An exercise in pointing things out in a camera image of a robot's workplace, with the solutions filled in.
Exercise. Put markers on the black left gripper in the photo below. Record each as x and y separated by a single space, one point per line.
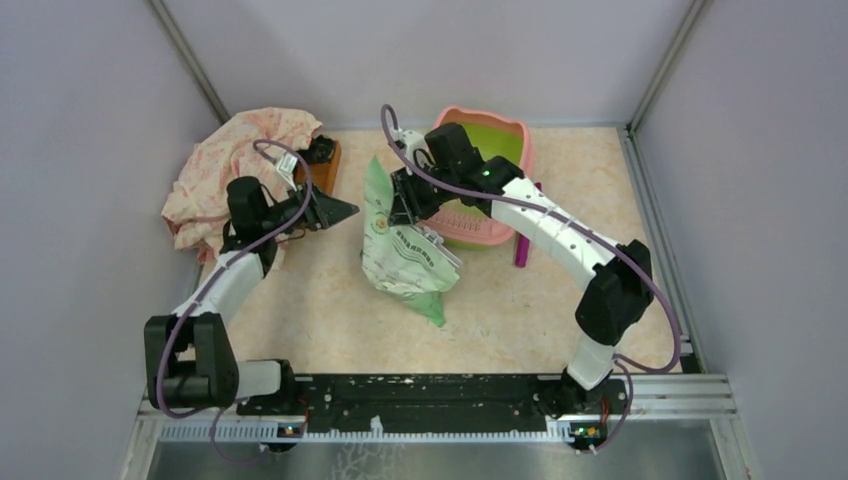
322 211

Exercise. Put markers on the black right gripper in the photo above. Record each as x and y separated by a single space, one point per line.
406 207

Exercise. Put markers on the green cat litter bag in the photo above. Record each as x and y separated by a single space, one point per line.
416 280

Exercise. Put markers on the magenta plastic litter scoop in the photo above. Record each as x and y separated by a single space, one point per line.
522 250

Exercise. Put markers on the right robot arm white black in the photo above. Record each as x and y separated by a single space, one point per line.
616 278

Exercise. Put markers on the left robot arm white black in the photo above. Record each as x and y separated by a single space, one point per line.
189 358

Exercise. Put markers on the brown wooden tray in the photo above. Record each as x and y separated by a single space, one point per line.
323 158

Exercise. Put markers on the pink floral crumpled cloth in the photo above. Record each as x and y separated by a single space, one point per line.
195 211

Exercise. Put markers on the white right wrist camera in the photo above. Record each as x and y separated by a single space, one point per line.
413 146

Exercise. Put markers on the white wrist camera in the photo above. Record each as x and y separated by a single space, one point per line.
286 167
413 146

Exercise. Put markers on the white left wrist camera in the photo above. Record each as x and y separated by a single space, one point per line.
286 167

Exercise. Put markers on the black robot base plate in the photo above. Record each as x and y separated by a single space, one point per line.
437 403

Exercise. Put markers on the aluminium frame rail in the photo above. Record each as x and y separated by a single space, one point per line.
665 397

